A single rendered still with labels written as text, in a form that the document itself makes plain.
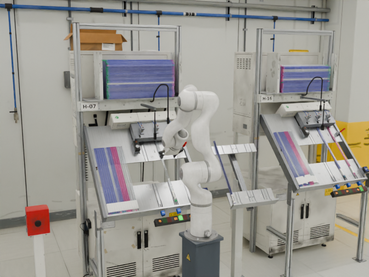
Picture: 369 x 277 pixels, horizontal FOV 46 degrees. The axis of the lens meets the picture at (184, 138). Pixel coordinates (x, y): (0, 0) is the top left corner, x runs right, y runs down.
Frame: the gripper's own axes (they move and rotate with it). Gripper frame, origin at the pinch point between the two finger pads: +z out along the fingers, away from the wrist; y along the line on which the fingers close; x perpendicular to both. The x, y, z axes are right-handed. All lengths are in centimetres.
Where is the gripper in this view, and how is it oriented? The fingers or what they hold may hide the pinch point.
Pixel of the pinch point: (167, 156)
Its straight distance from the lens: 295.5
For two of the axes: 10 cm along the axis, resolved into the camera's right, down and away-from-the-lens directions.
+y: -9.1, 0.7, -4.0
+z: -3.2, 4.7, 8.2
